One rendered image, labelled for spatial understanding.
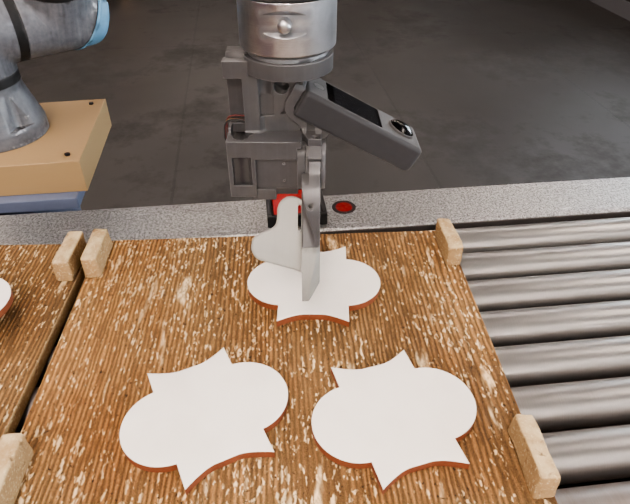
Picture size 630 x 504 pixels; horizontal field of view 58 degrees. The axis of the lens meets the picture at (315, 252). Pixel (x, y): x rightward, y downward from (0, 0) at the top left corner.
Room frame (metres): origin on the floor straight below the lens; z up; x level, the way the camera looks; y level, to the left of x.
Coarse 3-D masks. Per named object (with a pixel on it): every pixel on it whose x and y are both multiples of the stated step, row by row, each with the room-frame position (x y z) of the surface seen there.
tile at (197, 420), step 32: (224, 352) 0.35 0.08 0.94; (160, 384) 0.31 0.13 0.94; (192, 384) 0.31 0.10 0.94; (224, 384) 0.31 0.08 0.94; (256, 384) 0.31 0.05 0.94; (128, 416) 0.28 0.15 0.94; (160, 416) 0.28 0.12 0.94; (192, 416) 0.28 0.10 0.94; (224, 416) 0.28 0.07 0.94; (256, 416) 0.28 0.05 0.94; (128, 448) 0.25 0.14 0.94; (160, 448) 0.25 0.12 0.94; (192, 448) 0.25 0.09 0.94; (224, 448) 0.25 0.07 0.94; (256, 448) 0.25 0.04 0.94; (192, 480) 0.22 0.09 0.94
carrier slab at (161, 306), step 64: (128, 256) 0.50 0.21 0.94; (192, 256) 0.50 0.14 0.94; (384, 256) 0.50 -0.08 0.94; (128, 320) 0.40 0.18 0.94; (192, 320) 0.40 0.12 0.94; (256, 320) 0.40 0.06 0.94; (320, 320) 0.40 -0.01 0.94; (384, 320) 0.40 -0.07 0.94; (448, 320) 0.40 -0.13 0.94; (64, 384) 0.32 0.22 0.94; (128, 384) 0.32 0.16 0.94; (320, 384) 0.32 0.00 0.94; (64, 448) 0.26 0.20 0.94; (512, 448) 0.26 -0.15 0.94
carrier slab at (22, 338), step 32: (0, 256) 0.50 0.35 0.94; (32, 256) 0.50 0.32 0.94; (32, 288) 0.45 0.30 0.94; (64, 288) 0.45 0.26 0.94; (0, 320) 0.40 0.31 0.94; (32, 320) 0.40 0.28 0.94; (64, 320) 0.41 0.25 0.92; (0, 352) 0.36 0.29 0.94; (32, 352) 0.36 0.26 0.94; (0, 384) 0.32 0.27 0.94; (32, 384) 0.33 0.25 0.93; (0, 416) 0.29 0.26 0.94
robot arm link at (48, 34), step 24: (24, 0) 0.86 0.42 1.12; (48, 0) 0.86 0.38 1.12; (72, 0) 0.88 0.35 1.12; (96, 0) 0.92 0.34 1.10; (24, 24) 0.85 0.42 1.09; (48, 24) 0.87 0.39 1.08; (72, 24) 0.89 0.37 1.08; (96, 24) 0.91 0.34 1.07; (48, 48) 0.88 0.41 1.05; (72, 48) 0.91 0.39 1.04
